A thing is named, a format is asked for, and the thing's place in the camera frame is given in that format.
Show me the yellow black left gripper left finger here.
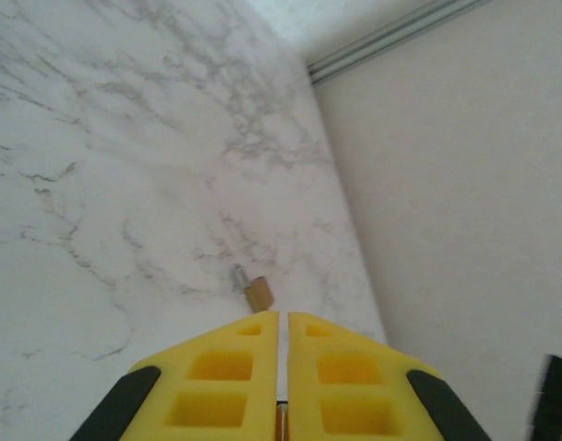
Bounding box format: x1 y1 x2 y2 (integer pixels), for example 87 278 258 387
69 310 281 441

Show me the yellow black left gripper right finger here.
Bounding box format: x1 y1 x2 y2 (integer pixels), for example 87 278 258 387
287 311 493 441

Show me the gold padlock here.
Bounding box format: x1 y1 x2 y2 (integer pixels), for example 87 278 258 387
230 264 277 316

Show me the aluminium corner post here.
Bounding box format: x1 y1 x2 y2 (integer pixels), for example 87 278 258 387
306 0 489 85

